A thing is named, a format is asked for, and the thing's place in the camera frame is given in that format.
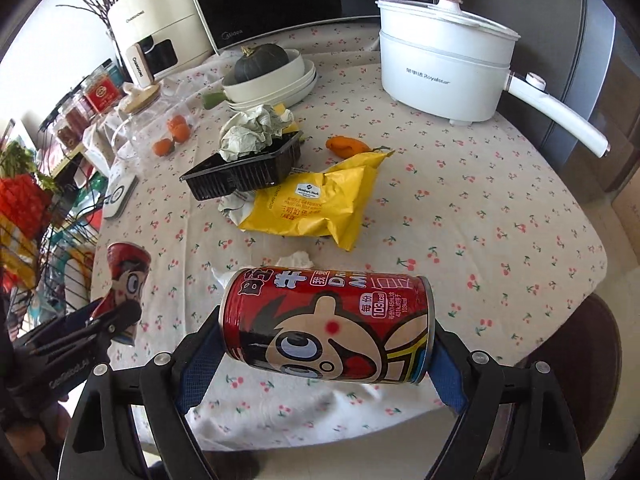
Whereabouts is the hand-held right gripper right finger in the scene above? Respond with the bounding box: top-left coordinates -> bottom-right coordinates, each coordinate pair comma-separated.
425,321 -> 586,480

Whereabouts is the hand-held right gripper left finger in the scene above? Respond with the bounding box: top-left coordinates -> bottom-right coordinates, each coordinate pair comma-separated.
60,304 -> 236,480

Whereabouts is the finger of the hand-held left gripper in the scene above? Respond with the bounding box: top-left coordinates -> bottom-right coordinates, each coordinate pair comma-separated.
30,304 -> 142,362
12,301 -> 108,349

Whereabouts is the red cartoon drink can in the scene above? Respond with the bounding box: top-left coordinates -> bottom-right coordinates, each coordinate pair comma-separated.
219,267 -> 436,386
91,241 -> 152,346

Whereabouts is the person's left hand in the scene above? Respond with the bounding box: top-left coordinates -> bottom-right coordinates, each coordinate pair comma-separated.
0,400 -> 61,463

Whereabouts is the white kitchen scale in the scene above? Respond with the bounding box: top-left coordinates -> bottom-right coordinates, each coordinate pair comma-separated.
102,176 -> 138,220

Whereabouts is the red paper decoration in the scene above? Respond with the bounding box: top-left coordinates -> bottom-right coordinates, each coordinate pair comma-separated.
0,172 -> 53,241

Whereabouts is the brown round stool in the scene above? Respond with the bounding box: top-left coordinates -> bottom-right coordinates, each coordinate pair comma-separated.
517,294 -> 623,411

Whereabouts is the small crumpled white paper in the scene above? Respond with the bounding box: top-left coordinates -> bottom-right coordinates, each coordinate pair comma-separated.
217,192 -> 261,226

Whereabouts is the cherry print tablecloth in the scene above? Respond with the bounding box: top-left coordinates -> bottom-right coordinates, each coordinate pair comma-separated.
90,25 -> 608,453

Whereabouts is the black plastic food tray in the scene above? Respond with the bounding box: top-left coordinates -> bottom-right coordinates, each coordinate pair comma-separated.
179,131 -> 305,202

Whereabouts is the yellow paper food bag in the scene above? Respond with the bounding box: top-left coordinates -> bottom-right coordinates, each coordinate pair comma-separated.
239,149 -> 396,253

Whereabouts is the glass jar with wooden lid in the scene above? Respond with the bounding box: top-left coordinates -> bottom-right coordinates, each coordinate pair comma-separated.
111,84 -> 173,163

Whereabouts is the red tin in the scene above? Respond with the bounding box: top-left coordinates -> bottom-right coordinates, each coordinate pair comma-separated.
82,80 -> 118,111

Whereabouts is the crumpled grey-white paper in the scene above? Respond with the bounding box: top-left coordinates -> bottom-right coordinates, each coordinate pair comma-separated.
219,104 -> 295,163

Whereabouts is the orange pepper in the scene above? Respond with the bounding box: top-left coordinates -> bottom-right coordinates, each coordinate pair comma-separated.
325,135 -> 373,157

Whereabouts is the yellow sponge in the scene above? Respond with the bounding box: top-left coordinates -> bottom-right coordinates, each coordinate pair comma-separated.
272,104 -> 302,136

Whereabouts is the white bowl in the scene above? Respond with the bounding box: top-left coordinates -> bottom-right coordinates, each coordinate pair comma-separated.
221,49 -> 307,103

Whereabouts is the dark green pumpkin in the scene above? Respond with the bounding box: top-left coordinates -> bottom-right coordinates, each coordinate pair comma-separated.
235,43 -> 291,83

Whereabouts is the cream air fryer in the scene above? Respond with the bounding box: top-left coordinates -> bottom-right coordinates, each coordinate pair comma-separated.
107,0 -> 217,90

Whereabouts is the white electric cooking pot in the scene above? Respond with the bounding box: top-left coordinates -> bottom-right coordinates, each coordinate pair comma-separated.
375,0 -> 612,158

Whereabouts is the grey refrigerator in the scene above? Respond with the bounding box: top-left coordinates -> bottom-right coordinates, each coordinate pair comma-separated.
510,0 -> 640,196

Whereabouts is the black wire rack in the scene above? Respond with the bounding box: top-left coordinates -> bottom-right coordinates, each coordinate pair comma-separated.
0,175 -> 108,321

